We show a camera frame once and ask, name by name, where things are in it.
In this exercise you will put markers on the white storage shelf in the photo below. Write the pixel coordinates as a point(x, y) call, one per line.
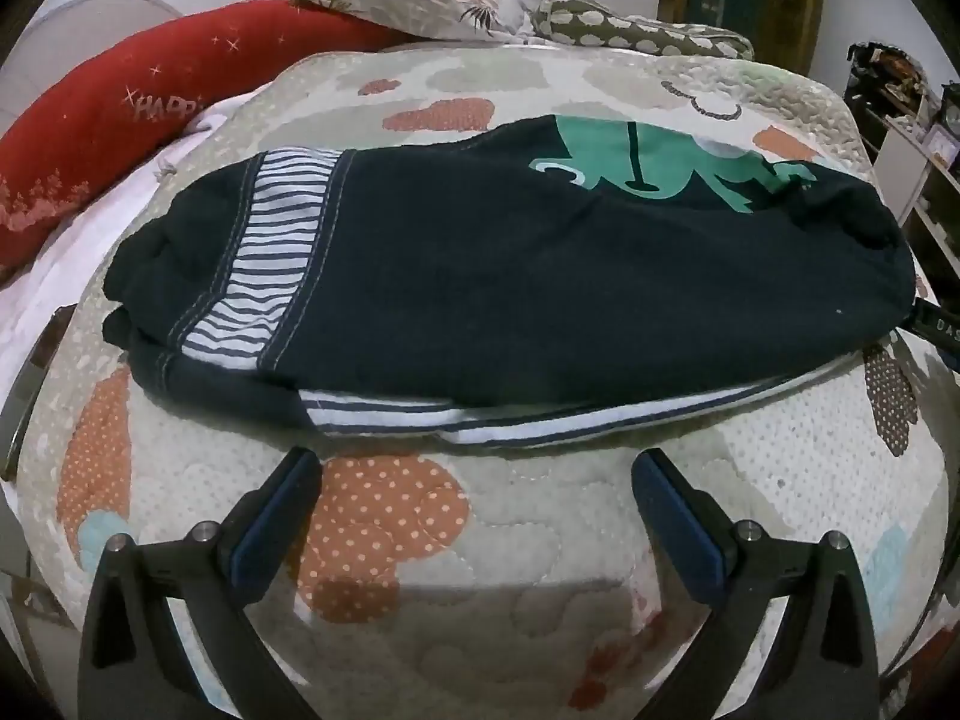
point(911, 135)

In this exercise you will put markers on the heart-patterned quilted blanket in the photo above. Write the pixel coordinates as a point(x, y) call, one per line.
point(480, 540)

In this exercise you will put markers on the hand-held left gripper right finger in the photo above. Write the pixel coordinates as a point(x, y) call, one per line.
point(686, 532)

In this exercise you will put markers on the long red pillow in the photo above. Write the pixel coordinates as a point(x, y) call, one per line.
point(127, 112)

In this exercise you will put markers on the rounded white headboard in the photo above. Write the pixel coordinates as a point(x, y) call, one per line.
point(105, 15)

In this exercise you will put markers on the pale pink bed sheet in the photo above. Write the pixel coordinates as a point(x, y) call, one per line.
point(60, 255)

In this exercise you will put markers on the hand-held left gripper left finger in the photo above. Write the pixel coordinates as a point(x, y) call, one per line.
point(266, 532)

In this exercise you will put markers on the dark navy striped pants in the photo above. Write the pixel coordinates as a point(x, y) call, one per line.
point(525, 270)

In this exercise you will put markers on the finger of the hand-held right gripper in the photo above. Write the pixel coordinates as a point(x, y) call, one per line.
point(939, 331)

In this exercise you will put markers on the dark flat phone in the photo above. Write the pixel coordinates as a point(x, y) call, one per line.
point(22, 397)

